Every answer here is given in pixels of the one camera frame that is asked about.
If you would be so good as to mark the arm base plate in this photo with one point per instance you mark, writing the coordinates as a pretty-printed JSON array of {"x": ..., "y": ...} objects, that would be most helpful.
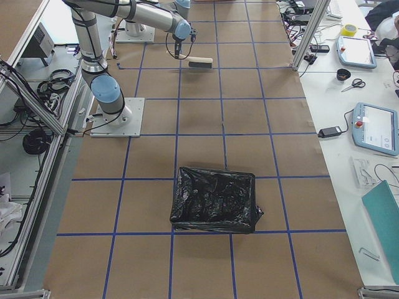
[
  {"x": 128, "y": 123},
  {"x": 130, "y": 33}
]

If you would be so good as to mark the beige hand brush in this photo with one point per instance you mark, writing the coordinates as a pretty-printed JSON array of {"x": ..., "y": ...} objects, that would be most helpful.
[{"x": 197, "y": 62}]

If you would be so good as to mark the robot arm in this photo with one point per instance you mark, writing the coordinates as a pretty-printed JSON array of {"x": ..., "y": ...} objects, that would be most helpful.
[
  {"x": 94, "y": 66},
  {"x": 171, "y": 17}
]

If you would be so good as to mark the black lined trash bin right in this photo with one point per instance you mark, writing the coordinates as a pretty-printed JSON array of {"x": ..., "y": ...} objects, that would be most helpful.
[{"x": 215, "y": 201}]

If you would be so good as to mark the scissors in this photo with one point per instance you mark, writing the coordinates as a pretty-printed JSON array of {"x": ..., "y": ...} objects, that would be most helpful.
[{"x": 356, "y": 83}]

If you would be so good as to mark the aluminium frame post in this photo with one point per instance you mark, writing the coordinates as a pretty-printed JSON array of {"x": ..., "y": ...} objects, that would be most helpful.
[{"x": 313, "y": 24}]

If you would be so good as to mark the black power adapter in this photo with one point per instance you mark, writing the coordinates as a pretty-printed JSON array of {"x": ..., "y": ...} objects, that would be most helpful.
[{"x": 329, "y": 132}]

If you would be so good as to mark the upper teach pendant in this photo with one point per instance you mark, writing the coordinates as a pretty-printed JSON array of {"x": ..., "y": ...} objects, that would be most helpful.
[{"x": 356, "y": 52}]

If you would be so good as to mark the teal folder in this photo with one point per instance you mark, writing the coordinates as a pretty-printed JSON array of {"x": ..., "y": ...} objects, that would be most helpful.
[{"x": 382, "y": 210}]

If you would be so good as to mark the lower teach pendant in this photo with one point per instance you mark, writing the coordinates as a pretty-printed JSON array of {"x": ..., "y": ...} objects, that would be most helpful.
[{"x": 375, "y": 128}]

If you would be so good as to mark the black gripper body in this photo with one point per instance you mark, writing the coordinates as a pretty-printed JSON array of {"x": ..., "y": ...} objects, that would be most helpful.
[{"x": 177, "y": 46}]

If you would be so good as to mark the teach pendant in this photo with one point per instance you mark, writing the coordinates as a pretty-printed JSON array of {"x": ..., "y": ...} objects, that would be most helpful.
[
  {"x": 375, "y": 128},
  {"x": 356, "y": 52}
]

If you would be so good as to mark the yellow tape roll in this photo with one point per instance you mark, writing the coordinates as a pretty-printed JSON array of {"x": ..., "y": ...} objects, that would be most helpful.
[{"x": 348, "y": 30}]

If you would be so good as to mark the black phone device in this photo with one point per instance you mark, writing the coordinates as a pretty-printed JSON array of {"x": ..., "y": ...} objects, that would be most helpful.
[{"x": 319, "y": 48}]

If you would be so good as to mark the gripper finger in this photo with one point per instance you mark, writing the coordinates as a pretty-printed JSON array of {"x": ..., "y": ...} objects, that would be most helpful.
[{"x": 177, "y": 49}]

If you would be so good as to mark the grey control box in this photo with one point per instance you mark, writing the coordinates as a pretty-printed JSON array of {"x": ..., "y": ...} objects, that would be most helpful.
[{"x": 40, "y": 46}]

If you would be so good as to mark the allen key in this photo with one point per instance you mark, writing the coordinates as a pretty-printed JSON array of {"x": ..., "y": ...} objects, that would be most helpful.
[{"x": 369, "y": 254}]

